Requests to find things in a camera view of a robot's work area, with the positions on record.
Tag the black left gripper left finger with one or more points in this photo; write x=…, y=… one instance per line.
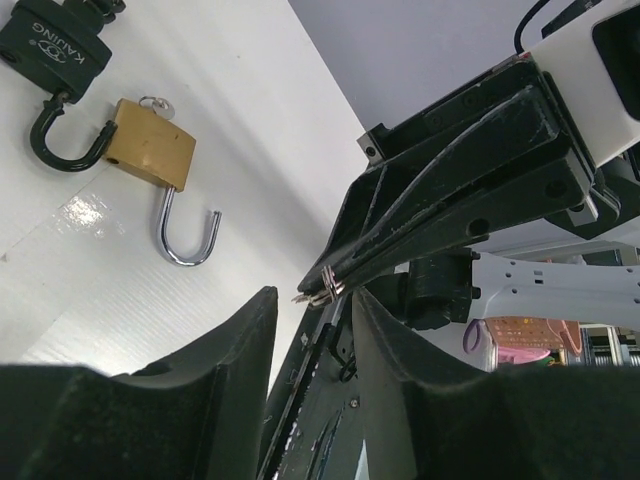
x=195, y=414

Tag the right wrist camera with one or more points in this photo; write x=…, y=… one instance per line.
x=594, y=62

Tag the large brass padlock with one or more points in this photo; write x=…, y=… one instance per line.
x=158, y=151

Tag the small silver keys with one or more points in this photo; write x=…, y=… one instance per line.
x=331, y=290

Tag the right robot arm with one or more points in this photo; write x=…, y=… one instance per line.
x=463, y=283

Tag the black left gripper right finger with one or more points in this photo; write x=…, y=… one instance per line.
x=429, y=415

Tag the black padlock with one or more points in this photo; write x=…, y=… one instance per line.
x=56, y=46

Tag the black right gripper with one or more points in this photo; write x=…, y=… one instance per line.
x=498, y=152

